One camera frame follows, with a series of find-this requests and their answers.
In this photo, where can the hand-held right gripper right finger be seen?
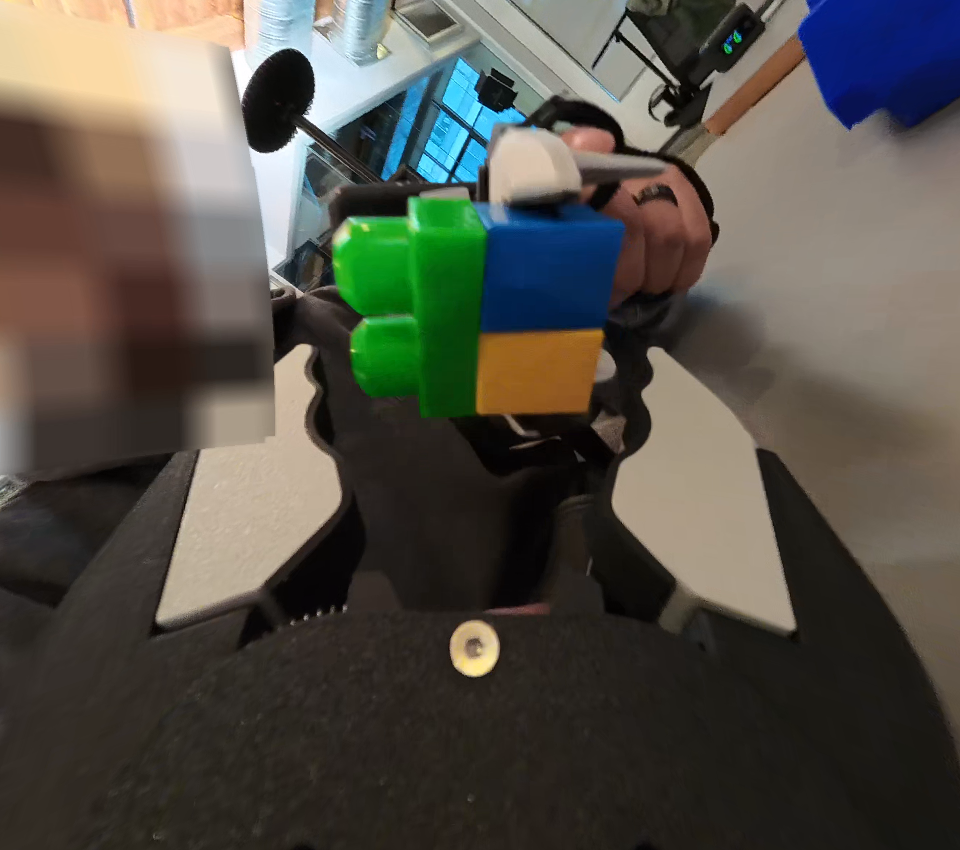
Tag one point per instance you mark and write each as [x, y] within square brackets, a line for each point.
[697, 505]

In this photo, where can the black round disc on rod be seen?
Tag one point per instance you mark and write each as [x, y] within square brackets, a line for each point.
[277, 100]

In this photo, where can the wood-edged side table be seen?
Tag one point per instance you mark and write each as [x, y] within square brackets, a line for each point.
[750, 89]

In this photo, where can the person's left hand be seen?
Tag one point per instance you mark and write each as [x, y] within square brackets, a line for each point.
[667, 243]

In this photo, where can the green jacket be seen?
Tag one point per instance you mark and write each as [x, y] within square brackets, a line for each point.
[682, 3]

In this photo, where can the black studio light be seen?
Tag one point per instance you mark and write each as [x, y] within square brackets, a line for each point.
[495, 89]

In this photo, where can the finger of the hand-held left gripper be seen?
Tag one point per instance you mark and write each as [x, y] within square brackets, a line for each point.
[605, 366]
[532, 168]

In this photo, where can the yellow toy block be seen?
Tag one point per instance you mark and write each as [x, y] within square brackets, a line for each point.
[536, 370]

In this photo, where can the blue plastic bin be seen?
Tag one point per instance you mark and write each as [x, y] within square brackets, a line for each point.
[885, 10]

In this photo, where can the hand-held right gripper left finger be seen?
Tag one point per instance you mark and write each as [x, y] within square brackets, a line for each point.
[255, 528]

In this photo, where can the green two-stud block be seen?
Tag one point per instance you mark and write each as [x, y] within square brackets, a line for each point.
[446, 310]

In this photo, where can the blue one-stud block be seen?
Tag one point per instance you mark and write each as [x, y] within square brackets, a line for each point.
[547, 265]

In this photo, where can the black device green lights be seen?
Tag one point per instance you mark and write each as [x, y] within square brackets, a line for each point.
[735, 40]

